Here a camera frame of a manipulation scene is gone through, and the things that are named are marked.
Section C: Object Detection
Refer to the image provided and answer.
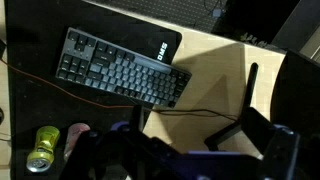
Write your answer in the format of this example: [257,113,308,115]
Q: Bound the black curved monitor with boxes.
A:
[270,49,320,141]

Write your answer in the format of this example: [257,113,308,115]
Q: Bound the black desk mat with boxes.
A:
[4,0,183,180]

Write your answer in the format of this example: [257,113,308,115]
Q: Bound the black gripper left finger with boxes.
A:
[129,104,145,133]

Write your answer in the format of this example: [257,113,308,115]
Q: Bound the dark grey mechanical keyboard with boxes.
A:
[54,27,193,109]

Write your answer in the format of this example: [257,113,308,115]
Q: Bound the black V-shaped monitor stand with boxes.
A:
[203,62,260,152]

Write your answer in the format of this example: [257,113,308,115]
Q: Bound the pink soda can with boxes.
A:
[63,122,92,163]

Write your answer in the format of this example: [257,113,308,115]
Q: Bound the thin orange-black mouse cable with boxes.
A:
[0,58,239,123]

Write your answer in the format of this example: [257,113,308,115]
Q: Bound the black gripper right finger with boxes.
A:
[240,106,278,156]

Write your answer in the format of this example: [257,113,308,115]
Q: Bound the yellow soda can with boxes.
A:
[25,125,62,174]

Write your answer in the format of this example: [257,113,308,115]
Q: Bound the black perforated robot table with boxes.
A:
[96,0,231,33]

